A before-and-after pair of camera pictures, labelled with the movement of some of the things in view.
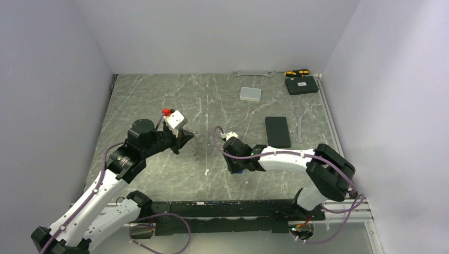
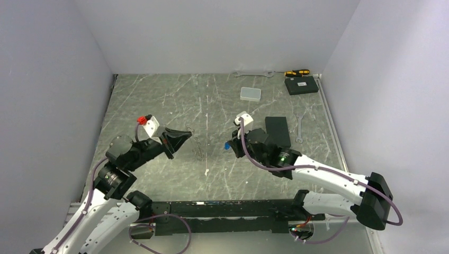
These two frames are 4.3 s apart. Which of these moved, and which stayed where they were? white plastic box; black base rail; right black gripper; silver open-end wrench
Moved: right black gripper
Stayed: white plastic box; black base rail; silver open-end wrench
